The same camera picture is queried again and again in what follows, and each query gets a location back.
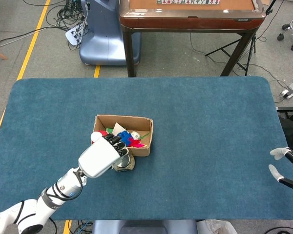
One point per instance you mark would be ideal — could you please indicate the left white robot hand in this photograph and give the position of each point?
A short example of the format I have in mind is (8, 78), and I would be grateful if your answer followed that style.
(98, 158)

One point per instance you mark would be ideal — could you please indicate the red juice bottle white cap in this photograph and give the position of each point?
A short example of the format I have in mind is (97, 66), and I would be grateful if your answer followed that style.
(95, 136)

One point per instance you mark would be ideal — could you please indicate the round glass jar black lid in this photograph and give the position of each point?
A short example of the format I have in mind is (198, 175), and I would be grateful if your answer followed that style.
(130, 163)

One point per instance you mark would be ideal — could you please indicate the blue toy brick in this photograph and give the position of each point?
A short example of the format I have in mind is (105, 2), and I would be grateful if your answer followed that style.
(124, 135)

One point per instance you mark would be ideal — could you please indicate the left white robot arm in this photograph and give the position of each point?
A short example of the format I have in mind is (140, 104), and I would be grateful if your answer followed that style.
(48, 204)

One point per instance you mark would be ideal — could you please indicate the open brown cardboard box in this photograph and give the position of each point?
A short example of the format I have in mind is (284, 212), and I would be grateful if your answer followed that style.
(142, 151)

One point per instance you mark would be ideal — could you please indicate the small green packet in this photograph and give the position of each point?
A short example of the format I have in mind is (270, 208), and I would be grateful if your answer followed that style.
(110, 130)

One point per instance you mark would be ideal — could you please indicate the white paper card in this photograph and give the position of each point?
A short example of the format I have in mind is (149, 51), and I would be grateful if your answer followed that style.
(117, 128)

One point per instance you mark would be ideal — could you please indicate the red yellow paper flower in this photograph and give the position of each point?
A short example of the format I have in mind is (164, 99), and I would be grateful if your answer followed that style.
(136, 143)

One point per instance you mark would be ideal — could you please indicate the white floor power strip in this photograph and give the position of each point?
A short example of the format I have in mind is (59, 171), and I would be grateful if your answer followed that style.
(289, 92)

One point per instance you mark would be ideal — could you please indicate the grey-blue robot body base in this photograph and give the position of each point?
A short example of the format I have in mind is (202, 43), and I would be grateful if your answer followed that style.
(141, 228)

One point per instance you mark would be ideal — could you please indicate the blue felt table cover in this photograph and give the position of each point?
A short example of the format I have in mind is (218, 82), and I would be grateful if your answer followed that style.
(185, 109)

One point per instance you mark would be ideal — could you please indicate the clear plastic bag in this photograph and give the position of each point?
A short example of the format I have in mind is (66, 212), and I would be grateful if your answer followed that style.
(215, 228)

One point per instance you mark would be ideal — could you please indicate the white power strip with plugs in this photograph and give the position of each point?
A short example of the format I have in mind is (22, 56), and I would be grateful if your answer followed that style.
(72, 35)

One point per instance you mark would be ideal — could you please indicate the black tripod stand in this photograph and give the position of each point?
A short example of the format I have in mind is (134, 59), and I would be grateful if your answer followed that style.
(252, 46)

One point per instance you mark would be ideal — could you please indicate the brown mahjong table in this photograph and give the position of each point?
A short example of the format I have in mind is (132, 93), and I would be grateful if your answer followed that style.
(190, 22)

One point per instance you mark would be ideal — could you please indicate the row of face-up mahjong tiles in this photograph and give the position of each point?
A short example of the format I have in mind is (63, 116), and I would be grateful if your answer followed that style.
(188, 2)

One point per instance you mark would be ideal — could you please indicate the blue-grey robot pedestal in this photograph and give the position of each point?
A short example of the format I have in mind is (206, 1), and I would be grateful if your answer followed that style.
(105, 44)

